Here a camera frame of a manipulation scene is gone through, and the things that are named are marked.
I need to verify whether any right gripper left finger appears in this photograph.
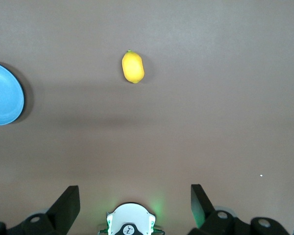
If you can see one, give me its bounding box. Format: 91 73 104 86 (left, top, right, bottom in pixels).
0 185 80 235

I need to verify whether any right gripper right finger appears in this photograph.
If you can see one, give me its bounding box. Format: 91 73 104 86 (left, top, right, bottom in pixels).
187 184 291 235

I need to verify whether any yellow lemon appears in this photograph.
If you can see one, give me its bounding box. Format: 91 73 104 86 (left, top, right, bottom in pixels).
122 49 146 84

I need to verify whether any blue plate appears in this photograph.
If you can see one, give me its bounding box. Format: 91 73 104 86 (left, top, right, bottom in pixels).
0 61 25 126

